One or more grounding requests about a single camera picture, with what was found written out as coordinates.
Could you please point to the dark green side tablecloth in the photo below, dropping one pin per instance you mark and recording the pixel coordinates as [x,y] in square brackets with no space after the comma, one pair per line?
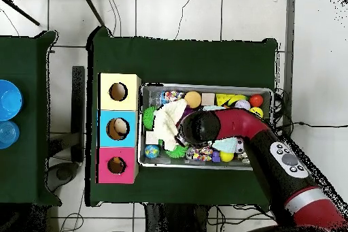
[27,174]

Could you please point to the white baseball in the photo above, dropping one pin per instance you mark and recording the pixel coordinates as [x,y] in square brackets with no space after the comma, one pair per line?
[242,104]

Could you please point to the green spiky ball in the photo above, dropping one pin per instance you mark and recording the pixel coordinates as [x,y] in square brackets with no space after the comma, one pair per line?
[176,152]

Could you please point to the blue round lid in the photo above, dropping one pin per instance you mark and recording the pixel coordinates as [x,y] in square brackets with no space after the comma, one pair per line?
[8,134]

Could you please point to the black tripod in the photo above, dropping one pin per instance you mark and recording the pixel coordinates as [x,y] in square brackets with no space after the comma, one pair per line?
[92,6]

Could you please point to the orange foam cylinder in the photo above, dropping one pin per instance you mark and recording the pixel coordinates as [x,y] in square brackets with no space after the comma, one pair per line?
[192,99]

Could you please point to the plain wooden block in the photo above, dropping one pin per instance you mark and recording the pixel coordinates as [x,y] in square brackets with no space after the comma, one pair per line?
[208,99]

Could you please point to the orange red ball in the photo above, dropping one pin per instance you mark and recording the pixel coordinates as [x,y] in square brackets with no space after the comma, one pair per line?
[256,100]

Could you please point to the wooden box with three holes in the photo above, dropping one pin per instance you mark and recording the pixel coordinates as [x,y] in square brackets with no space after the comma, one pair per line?
[130,101]

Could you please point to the mint waffle cloth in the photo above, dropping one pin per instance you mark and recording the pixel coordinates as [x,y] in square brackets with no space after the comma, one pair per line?
[225,145]

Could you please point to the cream waffle cloth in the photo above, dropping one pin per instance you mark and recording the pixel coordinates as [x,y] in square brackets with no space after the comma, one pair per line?
[168,123]

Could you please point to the green fuzzy ball with eyes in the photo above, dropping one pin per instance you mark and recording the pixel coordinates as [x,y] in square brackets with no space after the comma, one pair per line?
[148,117]

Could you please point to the yellow seamed ball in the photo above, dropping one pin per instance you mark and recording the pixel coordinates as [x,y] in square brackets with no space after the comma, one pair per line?
[257,111]

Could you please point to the grey round floor base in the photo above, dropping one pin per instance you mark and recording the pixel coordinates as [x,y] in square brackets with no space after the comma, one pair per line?
[64,173]

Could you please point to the blue plastic bowl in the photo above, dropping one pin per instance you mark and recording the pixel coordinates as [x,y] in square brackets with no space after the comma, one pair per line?
[9,100]

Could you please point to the globe print ball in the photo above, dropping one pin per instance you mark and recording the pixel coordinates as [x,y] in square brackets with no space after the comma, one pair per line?
[151,151]

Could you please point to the shallow mesh bin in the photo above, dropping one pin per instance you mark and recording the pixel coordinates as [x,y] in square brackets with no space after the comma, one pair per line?
[163,162]

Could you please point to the plain yellow foam ball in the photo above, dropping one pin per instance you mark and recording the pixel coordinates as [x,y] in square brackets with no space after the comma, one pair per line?
[227,156]

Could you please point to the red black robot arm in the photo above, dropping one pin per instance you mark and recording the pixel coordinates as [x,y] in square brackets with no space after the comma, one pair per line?
[239,123]

